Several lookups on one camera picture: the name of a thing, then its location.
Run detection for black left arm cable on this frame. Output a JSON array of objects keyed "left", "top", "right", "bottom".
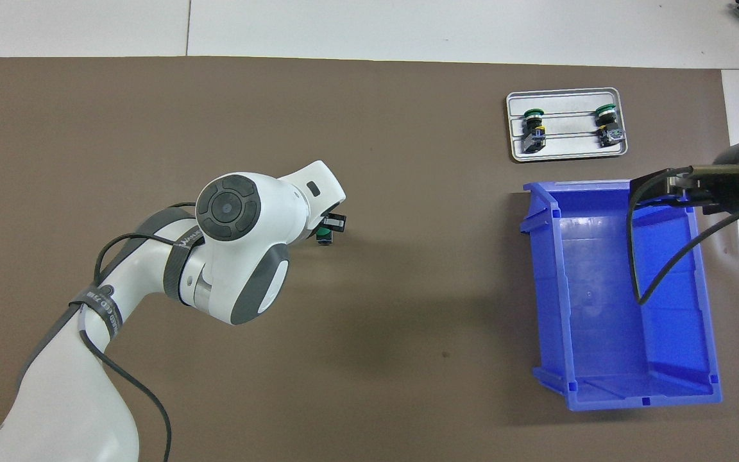
[{"left": 78, "top": 202, "right": 198, "bottom": 462}]

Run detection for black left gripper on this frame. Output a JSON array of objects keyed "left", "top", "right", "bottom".
[{"left": 307, "top": 214, "right": 348, "bottom": 234}]

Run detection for blue plastic storage bin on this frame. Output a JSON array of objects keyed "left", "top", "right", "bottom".
[{"left": 519, "top": 178, "right": 723, "bottom": 412}]

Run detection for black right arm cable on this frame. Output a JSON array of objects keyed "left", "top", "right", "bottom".
[{"left": 625, "top": 166, "right": 739, "bottom": 306}]

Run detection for grey metal tray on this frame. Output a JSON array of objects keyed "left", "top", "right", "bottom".
[{"left": 505, "top": 87, "right": 629, "bottom": 162}]

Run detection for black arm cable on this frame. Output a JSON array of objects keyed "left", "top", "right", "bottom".
[
  {"left": 78, "top": 202, "right": 198, "bottom": 462},
  {"left": 625, "top": 166, "right": 739, "bottom": 306}
]

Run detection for brown table mat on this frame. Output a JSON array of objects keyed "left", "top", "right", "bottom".
[{"left": 0, "top": 56, "right": 739, "bottom": 462}]

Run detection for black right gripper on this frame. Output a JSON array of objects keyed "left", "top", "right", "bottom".
[{"left": 631, "top": 142, "right": 739, "bottom": 219}]

